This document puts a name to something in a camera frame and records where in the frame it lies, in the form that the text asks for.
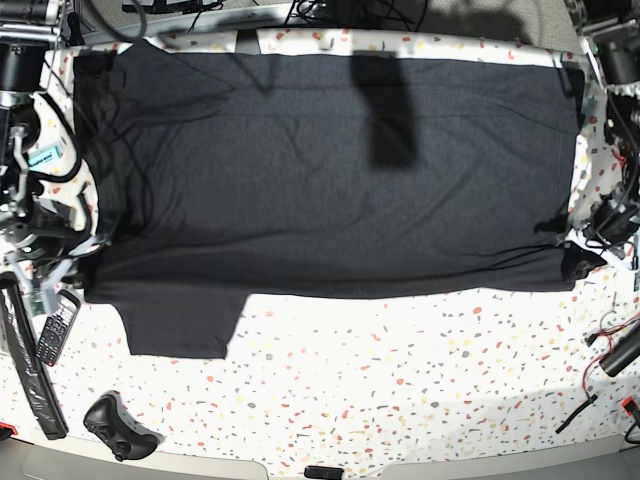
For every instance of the long black bar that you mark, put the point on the long black bar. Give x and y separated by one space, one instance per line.
33 377

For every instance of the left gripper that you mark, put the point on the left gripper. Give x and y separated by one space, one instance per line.
609 231

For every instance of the small black usb stick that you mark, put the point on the small black usb stick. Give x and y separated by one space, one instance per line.
319 472

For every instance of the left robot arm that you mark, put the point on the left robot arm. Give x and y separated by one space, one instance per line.
609 32

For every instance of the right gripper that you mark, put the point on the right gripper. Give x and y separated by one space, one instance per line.
45 249

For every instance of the black remote control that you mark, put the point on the black remote control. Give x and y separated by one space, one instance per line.
57 328

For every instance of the black T-shirt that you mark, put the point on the black T-shirt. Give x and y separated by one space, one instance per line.
220 176

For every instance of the red clamp at edge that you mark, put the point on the red clamp at edge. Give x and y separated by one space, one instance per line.
7 431

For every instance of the black game controller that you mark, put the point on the black game controller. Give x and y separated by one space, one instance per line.
105 422

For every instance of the light blue highlighter pen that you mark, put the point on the light blue highlighter pen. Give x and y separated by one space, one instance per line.
45 159

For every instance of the small red connector block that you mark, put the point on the small red connector block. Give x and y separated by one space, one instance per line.
630 407

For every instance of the black cylinder with wires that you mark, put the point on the black cylinder with wires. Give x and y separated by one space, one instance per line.
623 354

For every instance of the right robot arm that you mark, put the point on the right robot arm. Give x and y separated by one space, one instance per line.
49 202

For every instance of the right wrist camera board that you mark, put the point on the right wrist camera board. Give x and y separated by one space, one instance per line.
42 302

